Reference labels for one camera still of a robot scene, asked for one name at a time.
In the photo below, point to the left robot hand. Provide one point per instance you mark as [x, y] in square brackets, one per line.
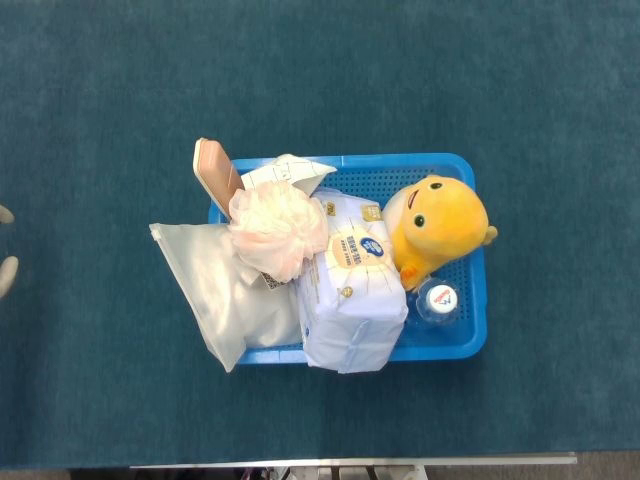
[7, 275]

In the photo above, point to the frosted zip bag white cloth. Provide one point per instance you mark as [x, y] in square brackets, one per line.
[210, 290]

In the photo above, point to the clear water bottle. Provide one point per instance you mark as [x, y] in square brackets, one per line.
[442, 297]

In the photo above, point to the yellow plush toy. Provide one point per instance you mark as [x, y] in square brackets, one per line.
[445, 220]

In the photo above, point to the teal table cloth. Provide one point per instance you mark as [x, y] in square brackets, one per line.
[100, 100]

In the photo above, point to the pink oblong plastic case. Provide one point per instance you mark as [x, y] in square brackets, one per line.
[217, 175]

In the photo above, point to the pale pink bath loofah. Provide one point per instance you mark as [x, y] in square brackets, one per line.
[275, 225]

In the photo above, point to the white wrapped tissue pack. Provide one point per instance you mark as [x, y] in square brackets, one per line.
[350, 310]

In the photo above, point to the blue perforated plastic basket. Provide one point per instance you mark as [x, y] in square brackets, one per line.
[450, 345]

